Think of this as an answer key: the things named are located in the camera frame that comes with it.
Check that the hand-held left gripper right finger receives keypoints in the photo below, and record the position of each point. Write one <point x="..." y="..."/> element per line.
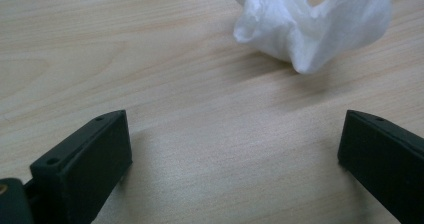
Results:
<point x="386" y="157"/>

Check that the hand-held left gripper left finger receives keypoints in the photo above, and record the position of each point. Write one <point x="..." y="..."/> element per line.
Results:
<point x="83" y="164"/>

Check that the white tissue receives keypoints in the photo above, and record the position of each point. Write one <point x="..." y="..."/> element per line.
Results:
<point x="300" y="24"/>

